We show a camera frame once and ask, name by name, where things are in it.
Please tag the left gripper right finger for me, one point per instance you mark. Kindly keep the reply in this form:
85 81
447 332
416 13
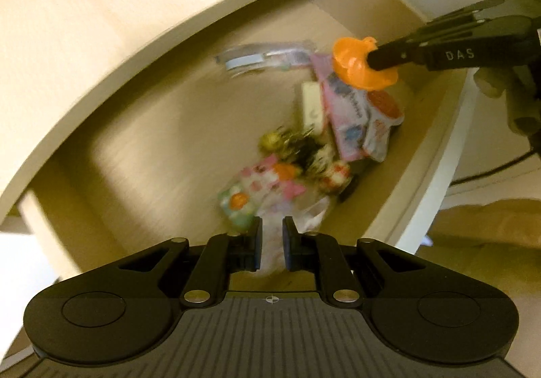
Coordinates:
298 247

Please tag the gold keychain trinket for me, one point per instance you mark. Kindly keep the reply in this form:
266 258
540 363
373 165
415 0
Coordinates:
285 143

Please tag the pink Volcano snack packet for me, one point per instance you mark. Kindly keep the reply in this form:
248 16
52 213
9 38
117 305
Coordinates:
345 108

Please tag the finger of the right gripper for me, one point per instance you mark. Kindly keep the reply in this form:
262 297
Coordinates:
452 21
394 54

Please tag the pink pig figurine toy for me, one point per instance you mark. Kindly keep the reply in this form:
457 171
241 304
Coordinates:
267 184

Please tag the dark-haired doll figurine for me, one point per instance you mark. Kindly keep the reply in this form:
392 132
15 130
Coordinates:
320 161

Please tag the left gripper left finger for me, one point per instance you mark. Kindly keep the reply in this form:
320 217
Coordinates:
246 248

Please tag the clear plastic packet with barcode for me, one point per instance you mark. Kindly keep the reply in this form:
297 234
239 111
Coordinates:
257 57

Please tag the biscuit stick packet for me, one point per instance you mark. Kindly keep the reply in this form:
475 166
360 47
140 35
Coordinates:
311 108

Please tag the small mushroom toy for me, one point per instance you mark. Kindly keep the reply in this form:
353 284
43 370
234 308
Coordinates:
336 177

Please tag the white desk drawer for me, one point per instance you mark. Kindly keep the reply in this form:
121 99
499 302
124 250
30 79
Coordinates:
148 164

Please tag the white pink cloth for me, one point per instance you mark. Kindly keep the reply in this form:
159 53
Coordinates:
307 211

